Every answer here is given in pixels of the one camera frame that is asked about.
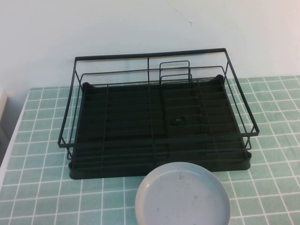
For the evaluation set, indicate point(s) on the black dish drying rack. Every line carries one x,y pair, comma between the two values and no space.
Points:
122,112

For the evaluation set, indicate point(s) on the beige box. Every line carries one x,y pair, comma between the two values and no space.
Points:
2,98

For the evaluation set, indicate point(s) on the grey round plate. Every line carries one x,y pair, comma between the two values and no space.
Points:
182,199

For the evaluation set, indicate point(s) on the green white checked tablecloth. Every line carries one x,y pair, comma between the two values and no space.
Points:
269,164

